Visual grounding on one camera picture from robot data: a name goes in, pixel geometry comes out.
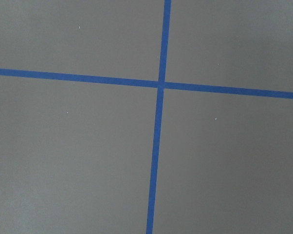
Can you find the blue tape grid lines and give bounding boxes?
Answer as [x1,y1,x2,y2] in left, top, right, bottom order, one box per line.
[0,0,293,234]

